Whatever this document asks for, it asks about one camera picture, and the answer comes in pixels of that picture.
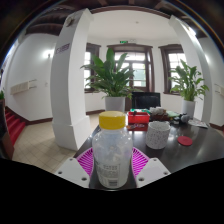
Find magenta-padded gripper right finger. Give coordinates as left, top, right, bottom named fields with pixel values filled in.
left=130, top=146, right=172, bottom=189

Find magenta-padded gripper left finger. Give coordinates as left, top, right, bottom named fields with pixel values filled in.
left=54, top=147, right=98, bottom=190

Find clear yellow-capped drink bottle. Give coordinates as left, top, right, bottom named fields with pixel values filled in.
left=91, top=110, right=134, bottom=190

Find white speckled mug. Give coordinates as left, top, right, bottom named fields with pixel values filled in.
left=145, top=120, right=172, bottom=150

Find flat round red coaster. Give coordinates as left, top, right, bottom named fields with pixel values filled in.
left=176, top=135, right=194, bottom=147

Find red plastic basket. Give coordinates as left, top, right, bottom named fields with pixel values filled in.
left=127, top=111, right=151, bottom=125

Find dark tray with small cups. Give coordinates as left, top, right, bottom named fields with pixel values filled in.
left=148, top=106, right=169, bottom=122

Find dark round pot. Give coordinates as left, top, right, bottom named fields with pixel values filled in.
left=178, top=113, right=191, bottom=124

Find green box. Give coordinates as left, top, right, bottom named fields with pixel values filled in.
left=129, top=108, right=151, bottom=114

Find printed magazine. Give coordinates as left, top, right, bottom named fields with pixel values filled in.
left=188, top=118, right=209, bottom=129

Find potted plant in white pot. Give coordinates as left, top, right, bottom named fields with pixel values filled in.
left=80, top=47, right=141, bottom=113
left=168, top=59, right=210, bottom=119

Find red carpeted stairs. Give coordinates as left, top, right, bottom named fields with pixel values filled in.
left=4, top=110, right=27, bottom=146

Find brown framed glass door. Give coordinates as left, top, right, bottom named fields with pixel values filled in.
left=107, top=43, right=156, bottom=93

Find brown framed window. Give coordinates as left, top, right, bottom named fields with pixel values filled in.
left=158, top=43, right=188, bottom=95
left=84, top=42, right=102, bottom=94

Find white wall radiator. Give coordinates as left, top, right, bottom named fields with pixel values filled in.
left=214, top=83, right=224, bottom=98
left=9, top=79, right=38, bottom=95

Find wall lamp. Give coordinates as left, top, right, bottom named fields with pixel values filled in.
left=43, top=49, right=55, bottom=59

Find purple wall sign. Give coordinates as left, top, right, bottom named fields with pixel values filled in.
left=55, top=43, right=71, bottom=54

